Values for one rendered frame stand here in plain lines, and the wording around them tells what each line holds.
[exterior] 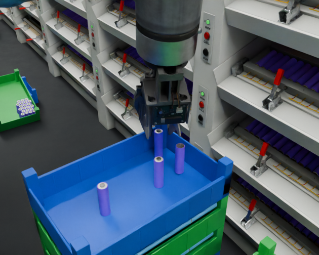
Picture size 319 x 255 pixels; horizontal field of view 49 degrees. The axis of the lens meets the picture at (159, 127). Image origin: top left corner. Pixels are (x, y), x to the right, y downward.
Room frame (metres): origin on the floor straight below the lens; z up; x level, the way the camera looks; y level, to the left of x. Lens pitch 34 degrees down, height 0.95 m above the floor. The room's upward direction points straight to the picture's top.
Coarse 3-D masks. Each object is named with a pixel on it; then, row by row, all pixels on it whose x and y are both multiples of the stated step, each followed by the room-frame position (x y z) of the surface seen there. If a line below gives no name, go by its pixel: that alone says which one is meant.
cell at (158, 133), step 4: (156, 132) 0.58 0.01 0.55; (160, 132) 0.58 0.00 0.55; (156, 136) 0.58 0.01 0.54; (160, 136) 0.58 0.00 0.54; (156, 140) 0.58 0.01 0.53; (160, 140) 0.58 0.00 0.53; (156, 144) 0.58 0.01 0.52; (160, 144) 0.58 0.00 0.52; (156, 148) 0.58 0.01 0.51; (160, 148) 0.58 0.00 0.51; (156, 152) 0.58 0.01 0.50; (160, 152) 0.58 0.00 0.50
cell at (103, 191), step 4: (100, 184) 0.43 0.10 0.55; (104, 184) 0.43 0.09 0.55; (100, 188) 0.42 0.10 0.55; (104, 188) 0.42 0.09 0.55; (100, 192) 0.42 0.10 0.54; (104, 192) 0.42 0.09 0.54; (108, 192) 0.43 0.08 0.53; (100, 196) 0.42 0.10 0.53; (104, 196) 0.42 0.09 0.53; (108, 196) 0.43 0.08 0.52; (100, 200) 0.42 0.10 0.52; (104, 200) 0.42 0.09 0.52; (108, 200) 0.42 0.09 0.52; (100, 204) 0.42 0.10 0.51; (104, 204) 0.42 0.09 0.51; (108, 204) 0.42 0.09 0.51; (100, 208) 0.42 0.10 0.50; (104, 208) 0.42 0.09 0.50; (108, 208) 0.42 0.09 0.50; (100, 212) 0.42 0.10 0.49; (104, 212) 0.42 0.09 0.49; (108, 212) 0.42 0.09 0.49
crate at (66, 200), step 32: (160, 128) 0.61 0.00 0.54; (96, 160) 0.53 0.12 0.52; (128, 160) 0.57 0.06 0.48; (192, 160) 0.55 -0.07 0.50; (224, 160) 0.48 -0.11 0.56; (32, 192) 0.42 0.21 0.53; (64, 192) 0.48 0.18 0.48; (96, 192) 0.48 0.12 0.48; (128, 192) 0.48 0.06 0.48; (160, 192) 0.48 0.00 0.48; (192, 192) 0.48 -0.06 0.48; (224, 192) 0.47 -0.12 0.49; (64, 224) 0.40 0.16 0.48; (96, 224) 0.40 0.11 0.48; (128, 224) 0.40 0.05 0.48; (160, 224) 0.38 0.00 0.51
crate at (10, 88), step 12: (0, 84) 1.65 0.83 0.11; (12, 84) 1.67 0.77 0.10; (24, 84) 1.63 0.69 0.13; (0, 96) 1.58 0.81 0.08; (12, 96) 1.59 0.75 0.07; (24, 96) 1.61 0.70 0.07; (0, 108) 1.51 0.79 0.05; (12, 108) 1.52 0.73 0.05; (36, 108) 1.47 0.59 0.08; (0, 120) 1.36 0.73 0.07; (12, 120) 1.40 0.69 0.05; (24, 120) 1.44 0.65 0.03; (36, 120) 1.48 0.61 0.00
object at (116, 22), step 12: (108, 0) 1.43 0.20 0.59; (120, 0) 1.46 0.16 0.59; (132, 0) 1.41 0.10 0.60; (96, 12) 1.39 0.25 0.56; (108, 12) 1.41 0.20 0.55; (120, 12) 1.28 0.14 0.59; (132, 12) 1.30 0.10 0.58; (108, 24) 1.32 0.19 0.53; (120, 24) 1.26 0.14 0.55; (132, 24) 1.26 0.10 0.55; (120, 36) 1.26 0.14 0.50; (132, 36) 1.18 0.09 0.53; (192, 60) 0.89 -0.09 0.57; (192, 72) 0.90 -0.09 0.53
